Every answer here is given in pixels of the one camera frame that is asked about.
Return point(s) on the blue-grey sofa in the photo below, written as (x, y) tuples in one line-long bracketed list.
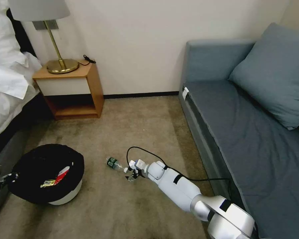
[(239, 129)]

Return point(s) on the clear bottle with green label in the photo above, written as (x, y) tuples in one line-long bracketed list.
[(113, 163)]

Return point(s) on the grey wall switch plate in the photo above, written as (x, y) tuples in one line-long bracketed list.
[(45, 25)]

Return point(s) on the wooden nightstand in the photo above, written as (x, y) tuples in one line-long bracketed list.
[(72, 89)]

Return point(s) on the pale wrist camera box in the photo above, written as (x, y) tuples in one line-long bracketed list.
[(132, 163)]

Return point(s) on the bed with white sheets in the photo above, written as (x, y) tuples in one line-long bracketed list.
[(7, 99)]

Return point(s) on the black baseboard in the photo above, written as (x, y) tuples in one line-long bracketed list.
[(139, 94)]

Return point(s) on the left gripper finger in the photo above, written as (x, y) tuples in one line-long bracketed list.
[(8, 177)]

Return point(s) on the gold foil wrapper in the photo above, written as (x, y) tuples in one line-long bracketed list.
[(46, 183)]

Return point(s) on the white bin with black bag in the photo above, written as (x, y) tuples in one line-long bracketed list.
[(49, 174)]

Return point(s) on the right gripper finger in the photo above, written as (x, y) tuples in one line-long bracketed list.
[(131, 177), (131, 170)]

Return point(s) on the white pillow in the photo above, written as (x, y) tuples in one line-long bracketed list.
[(2, 34)]

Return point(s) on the blue-grey cushion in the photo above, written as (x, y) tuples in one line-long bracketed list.
[(274, 74)]

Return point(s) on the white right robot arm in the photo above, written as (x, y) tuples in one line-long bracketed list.
[(179, 189)]

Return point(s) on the white sofa tag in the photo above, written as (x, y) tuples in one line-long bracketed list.
[(186, 92)]

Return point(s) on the dark headboard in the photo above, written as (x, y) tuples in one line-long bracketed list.
[(22, 37)]

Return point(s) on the red snack packet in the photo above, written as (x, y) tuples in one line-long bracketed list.
[(62, 175)]

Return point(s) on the brass lamp with white shade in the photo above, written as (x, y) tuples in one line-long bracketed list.
[(52, 32)]

